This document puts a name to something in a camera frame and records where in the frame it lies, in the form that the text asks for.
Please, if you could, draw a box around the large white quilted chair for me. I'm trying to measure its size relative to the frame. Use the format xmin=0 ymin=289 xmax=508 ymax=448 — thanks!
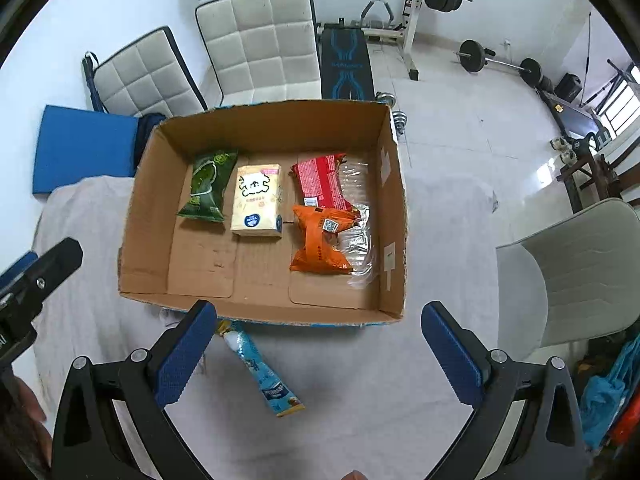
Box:
xmin=194 ymin=0 xmax=324 ymax=109

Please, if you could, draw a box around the green snack packet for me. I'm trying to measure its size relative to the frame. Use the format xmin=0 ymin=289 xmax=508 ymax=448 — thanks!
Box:
xmin=176 ymin=149 xmax=239 ymax=223

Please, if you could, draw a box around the dark blue cloth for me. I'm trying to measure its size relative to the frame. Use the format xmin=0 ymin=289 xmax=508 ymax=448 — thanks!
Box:
xmin=134 ymin=112 xmax=169 ymax=167

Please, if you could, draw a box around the small white quilted chair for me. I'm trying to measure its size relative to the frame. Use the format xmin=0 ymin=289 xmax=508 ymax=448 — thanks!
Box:
xmin=82 ymin=25 xmax=209 ymax=119

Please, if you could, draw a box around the light blue stick packet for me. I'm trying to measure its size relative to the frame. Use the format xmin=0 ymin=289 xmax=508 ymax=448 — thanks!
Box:
xmin=215 ymin=320 xmax=306 ymax=418

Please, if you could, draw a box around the person's left hand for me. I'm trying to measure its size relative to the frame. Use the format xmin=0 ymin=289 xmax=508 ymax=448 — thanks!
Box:
xmin=0 ymin=374 xmax=54 ymax=480

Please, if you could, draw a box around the dark wooden stand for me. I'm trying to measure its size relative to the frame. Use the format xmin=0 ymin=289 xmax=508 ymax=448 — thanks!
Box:
xmin=554 ymin=134 xmax=627 ymax=212

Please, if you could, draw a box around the red snack packet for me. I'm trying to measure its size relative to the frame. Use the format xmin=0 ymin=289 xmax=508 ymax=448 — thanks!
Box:
xmin=289 ymin=153 xmax=359 ymax=214

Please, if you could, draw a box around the orange bag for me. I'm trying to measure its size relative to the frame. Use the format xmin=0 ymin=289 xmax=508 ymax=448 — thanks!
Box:
xmin=612 ymin=399 xmax=640 ymax=447

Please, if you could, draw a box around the black box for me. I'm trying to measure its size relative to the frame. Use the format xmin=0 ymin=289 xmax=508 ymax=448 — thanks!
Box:
xmin=554 ymin=72 xmax=584 ymax=104

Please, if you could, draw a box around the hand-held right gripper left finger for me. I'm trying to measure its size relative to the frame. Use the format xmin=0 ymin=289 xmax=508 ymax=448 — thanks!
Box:
xmin=51 ymin=300 xmax=217 ymax=480

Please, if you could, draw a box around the black treadmill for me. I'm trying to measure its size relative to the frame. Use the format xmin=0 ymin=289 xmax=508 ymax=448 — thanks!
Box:
xmin=536 ymin=59 xmax=640 ymax=142

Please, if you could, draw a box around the chrome dumbbell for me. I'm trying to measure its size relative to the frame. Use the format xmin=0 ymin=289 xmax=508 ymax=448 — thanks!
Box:
xmin=375 ymin=90 xmax=409 ymax=135

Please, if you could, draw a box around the black blue weight bench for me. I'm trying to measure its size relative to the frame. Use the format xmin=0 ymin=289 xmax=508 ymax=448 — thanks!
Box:
xmin=317 ymin=22 xmax=376 ymax=101

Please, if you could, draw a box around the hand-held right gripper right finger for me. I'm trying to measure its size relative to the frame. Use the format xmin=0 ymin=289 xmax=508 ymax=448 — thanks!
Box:
xmin=421 ymin=301 xmax=594 ymax=480

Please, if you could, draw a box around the cardboard box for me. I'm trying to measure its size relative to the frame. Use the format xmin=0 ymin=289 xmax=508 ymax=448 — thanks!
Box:
xmin=117 ymin=100 xmax=406 ymax=329

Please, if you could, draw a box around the orange snack packet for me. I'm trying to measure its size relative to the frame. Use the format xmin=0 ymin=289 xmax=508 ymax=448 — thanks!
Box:
xmin=290 ymin=204 xmax=361 ymax=276

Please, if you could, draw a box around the cream tissue pack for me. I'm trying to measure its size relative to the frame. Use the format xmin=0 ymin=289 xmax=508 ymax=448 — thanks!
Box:
xmin=230 ymin=163 xmax=284 ymax=238

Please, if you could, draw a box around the short barbell with black plates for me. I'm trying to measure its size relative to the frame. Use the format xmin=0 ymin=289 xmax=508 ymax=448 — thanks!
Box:
xmin=453 ymin=38 xmax=544 ymax=87

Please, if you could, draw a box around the grey plastic chair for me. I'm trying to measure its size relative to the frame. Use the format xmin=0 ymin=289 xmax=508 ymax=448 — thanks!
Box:
xmin=495 ymin=197 xmax=640 ymax=349

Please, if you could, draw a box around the clear plastic bottle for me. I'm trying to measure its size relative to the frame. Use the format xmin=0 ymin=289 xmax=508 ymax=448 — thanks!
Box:
xmin=334 ymin=156 xmax=377 ymax=279

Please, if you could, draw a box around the blue plastic bag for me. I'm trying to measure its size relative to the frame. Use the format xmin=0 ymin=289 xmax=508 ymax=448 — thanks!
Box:
xmin=579 ymin=332 xmax=640 ymax=452

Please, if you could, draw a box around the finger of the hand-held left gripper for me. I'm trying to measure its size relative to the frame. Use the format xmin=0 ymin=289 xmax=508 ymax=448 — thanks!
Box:
xmin=29 ymin=238 xmax=84 ymax=313
xmin=0 ymin=252 xmax=40 ymax=291

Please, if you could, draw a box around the white barbell rack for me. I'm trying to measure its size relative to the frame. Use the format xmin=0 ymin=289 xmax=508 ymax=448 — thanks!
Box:
xmin=251 ymin=0 xmax=437 ymax=82

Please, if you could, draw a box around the blue cushion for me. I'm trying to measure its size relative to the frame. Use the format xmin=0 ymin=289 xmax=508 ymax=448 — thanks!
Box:
xmin=32 ymin=104 xmax=142 ymax=197

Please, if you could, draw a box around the grey table cloth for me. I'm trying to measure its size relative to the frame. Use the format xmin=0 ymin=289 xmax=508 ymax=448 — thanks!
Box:
xmin=30 ymin=174 xmax=502 ymax=480

